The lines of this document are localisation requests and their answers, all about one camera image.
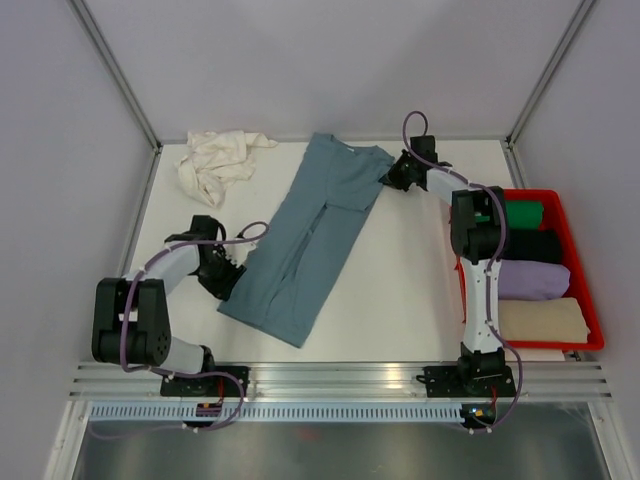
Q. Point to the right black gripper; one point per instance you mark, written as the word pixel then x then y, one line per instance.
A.
pixel 392 176

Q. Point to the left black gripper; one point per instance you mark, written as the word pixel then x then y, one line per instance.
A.
pixel 225 289

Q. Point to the blue-grey t-shirt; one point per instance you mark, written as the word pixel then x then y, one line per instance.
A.
pixel 293 269

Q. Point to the cream white t-shirt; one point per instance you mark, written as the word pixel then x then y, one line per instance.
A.
pixel 216 161

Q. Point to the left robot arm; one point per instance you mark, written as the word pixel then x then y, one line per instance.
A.
pixel 131 326

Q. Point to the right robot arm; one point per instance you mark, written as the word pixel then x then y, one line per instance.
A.
pixel 478 236

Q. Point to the rolled green t-shirt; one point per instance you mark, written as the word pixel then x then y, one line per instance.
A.
pixel 524 215

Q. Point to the rolled black t-shirt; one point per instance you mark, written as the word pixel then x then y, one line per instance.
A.
pixel 534 245

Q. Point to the rolled lavender t-shirt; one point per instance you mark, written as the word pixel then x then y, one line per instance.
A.
pixel 532 281

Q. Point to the red plastic bin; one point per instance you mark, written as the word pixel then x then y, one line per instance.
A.
pixel 555 218

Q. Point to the rolled beige t-shirt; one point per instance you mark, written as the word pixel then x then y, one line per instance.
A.
pixel 558 320

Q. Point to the right aluminium frame post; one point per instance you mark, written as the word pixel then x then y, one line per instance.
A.
pixel 570 34

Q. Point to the aluminium frame post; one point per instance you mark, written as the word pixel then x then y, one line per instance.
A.
pixel 570 34
pixel 100 44

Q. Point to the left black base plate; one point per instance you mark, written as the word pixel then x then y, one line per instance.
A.
pixel 211 386

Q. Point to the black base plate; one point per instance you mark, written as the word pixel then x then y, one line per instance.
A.
pixel 447 382
pixel 211 386

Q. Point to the aluminium front rail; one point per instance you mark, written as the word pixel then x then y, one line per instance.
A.
pixel 542 382

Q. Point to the light blue cable duct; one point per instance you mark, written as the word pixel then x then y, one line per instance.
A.
pixel 333 412

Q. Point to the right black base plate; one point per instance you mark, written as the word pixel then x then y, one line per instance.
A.
pixel 447 382

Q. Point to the left aluminium frame post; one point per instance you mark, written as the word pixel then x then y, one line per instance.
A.
pixel 100 44

